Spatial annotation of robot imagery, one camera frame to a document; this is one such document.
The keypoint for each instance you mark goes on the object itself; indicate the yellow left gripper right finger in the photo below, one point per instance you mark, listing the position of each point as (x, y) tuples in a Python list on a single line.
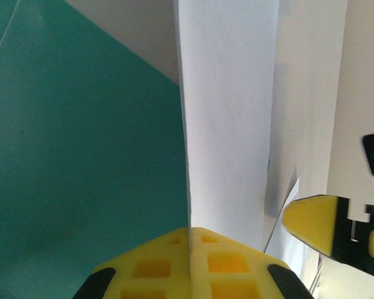
[(233, 274)]

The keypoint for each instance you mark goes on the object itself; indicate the white paper sheet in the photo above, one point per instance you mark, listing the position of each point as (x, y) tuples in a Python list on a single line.
[(227, 109)]

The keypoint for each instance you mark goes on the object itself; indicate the green file folder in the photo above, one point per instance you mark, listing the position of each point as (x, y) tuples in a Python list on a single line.
[(65, 140)]

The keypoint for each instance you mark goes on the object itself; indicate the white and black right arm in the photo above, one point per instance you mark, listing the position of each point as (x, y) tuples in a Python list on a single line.
[(355, 93)]

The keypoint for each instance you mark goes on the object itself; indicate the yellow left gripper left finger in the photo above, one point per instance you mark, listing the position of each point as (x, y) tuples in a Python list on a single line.
[(149, 274)]

